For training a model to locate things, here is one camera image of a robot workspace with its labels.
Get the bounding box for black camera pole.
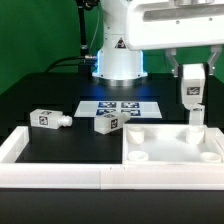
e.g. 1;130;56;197
75;0;100;77

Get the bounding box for white square tabletop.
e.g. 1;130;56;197
122;124;224;165

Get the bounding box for black cables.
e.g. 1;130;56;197
44;54;99;73

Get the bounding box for white U-shaped fence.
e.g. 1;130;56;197
0;126;224;190

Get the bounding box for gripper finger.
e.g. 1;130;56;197
207;45;222;74
166;48;179;77

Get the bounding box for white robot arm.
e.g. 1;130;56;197
93;0;224;86

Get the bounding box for white sheet with tags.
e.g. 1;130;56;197
74;101;162;118

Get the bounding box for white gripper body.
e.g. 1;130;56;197
125;0;224;50

